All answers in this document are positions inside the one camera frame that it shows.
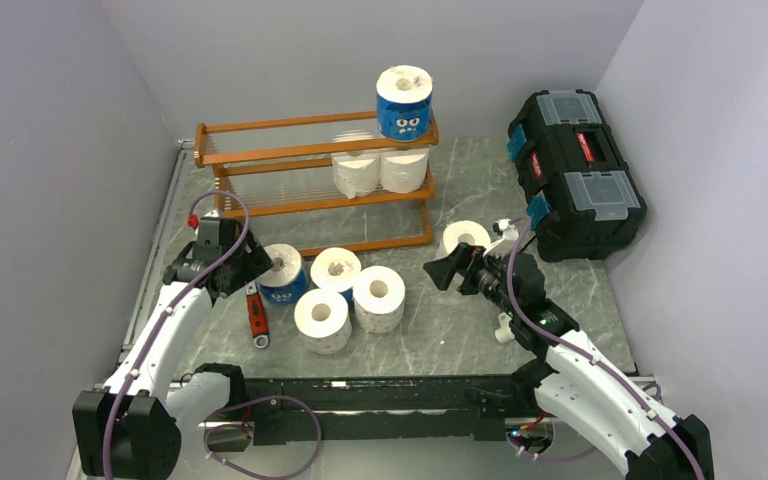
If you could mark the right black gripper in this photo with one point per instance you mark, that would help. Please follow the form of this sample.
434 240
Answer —
443 270

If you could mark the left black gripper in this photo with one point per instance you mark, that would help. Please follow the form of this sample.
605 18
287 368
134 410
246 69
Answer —
256 263

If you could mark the white roll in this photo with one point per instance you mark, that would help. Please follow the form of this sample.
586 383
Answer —
379 299
356 172
323 321
466 231

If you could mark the blue roll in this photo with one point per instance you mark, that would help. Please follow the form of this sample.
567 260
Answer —
286 281
336 269
403 103

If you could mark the orange wooden two-tier shelf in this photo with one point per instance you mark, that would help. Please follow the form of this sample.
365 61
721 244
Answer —
280 173

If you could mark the white roll sideways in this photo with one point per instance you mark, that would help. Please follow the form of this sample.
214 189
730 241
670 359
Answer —
403 171

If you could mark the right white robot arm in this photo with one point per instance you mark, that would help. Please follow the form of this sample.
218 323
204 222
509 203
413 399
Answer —
571 379

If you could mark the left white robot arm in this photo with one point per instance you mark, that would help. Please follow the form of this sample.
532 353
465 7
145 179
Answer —
133 425

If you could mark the green and white pipe fitting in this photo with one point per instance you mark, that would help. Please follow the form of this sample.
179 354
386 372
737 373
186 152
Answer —
504 334

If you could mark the black plastic toolbox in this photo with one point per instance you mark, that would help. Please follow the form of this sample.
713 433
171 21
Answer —
580 193

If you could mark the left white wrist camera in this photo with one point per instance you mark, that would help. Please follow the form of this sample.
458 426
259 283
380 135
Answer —
193 221

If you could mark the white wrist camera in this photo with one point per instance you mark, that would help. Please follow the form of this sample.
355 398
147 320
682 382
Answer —
193 221
507 235

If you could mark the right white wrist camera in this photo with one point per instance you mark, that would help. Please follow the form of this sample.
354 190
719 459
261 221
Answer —
507 235

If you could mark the red handled tool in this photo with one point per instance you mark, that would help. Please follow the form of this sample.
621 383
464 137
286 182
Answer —
257 316

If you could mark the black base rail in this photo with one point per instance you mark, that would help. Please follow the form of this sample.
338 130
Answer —
480 407

